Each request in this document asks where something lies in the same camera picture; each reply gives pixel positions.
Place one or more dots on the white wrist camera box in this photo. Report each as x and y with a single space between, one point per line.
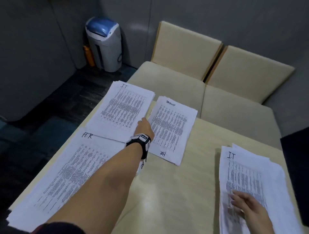
141 166

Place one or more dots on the orange bottle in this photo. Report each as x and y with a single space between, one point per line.
89 56

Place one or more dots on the person's left hand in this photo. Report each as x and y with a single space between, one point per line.
144 129

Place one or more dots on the person's black sleeve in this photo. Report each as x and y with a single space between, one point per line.
60 229

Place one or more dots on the beige cushioned chair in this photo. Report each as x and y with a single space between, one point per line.
186 48
248 72

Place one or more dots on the black marker wristband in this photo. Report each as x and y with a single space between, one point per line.
134 142

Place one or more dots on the person's right hand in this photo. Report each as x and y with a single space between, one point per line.
256 214

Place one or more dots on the stack of printed paper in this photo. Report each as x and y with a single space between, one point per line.
60 173
253 173
171 127
120 111

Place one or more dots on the person's left forearm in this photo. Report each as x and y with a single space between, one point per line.
96 188

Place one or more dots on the grey bin with blue lid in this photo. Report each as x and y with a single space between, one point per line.
108 53

